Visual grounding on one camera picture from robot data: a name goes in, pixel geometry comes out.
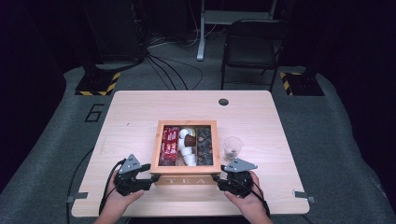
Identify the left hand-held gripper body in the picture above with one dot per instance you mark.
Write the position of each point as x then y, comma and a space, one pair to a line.
127, 182

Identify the grey table clamp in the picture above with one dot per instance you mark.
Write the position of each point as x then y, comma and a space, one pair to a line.
77, 196
303, 196

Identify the stack of red tea packets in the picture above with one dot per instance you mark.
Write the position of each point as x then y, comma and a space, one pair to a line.
169, 146

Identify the white desk frame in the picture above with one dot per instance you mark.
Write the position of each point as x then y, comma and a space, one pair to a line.
201, 37

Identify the wooden tea box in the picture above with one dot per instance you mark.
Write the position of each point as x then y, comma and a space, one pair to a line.
162, 169

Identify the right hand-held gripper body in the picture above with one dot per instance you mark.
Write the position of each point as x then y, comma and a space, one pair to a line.
239, 183

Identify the black stand base striped edge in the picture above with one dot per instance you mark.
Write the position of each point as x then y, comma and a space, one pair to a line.
95, 84
303, 85

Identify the person's right hand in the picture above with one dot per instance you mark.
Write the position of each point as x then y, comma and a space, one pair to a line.
249, 205

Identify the person's left hand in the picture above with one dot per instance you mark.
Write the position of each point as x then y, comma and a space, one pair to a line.
116, 203

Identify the dark tea clump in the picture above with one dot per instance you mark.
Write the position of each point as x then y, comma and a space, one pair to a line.
231, 153

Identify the clear plastic cup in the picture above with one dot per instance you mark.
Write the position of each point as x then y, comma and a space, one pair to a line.
233, 143

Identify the white creamer cup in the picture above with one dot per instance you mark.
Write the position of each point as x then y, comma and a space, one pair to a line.
186, 151
185, 133
190, 160

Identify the black equipment cabinet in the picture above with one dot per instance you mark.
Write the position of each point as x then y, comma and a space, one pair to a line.
115, 31

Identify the black folding chair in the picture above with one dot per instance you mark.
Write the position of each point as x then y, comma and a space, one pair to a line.
253, 46

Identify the brown capsule cup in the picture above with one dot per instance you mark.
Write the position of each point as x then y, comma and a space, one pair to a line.
190, 141

